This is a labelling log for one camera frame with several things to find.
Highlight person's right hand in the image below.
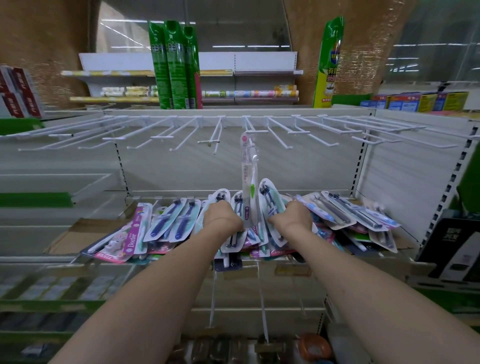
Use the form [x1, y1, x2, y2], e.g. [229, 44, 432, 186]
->
[266, 200, 315, 242]

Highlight person's left hand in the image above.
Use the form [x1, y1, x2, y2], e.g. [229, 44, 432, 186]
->
[201, 199, 245, 244]

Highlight oval twin black toothbrush pack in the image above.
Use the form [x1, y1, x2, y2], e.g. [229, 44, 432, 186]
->
[258, 178, 289, 226]
[204, 188, 232, 211]

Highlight pile of toothbrush packs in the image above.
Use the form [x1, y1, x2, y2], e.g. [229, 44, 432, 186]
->
[80, 187, 402, 271]

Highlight clear pink-topped toothbrush pack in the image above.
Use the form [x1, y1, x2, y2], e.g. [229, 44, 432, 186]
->
[240, 131, 256, 230]

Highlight clear green toothbrush pack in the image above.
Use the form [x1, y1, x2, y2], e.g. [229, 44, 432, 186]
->
[249, 140, 260, 228]

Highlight person's left forearm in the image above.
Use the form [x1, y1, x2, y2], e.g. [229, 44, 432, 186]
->
[48, 228, 241, 364]

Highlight person's right forearm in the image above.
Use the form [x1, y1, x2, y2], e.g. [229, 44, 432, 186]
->
[288, 228, 480, 364]

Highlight white shelf unit yellow strips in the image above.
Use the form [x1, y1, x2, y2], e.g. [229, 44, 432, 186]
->
[61, 51, 305, 106]

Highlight orange round object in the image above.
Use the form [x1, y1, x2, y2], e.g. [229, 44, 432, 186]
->
[298, 333, 334, 363]

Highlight row of colourful wrap rolls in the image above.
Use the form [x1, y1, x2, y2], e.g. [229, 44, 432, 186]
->
[99, 85, 300, 99]

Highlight black product box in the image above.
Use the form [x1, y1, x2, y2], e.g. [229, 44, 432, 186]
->
[416, 209, 480, 284]

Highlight brown cardboard tray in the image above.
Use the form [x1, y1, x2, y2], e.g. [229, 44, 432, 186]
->
[44, 216, 132, 257]

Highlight green spray can red side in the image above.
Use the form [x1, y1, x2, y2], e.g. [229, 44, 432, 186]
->
[182, 25, 204, 110]

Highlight green yellow spray can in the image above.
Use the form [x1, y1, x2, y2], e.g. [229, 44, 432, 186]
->
[313, 16, 345, 109]

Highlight woven brown column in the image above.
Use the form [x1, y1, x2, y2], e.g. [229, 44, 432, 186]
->
[283, 0, 417, 107]
[0, 0, 91, 110]

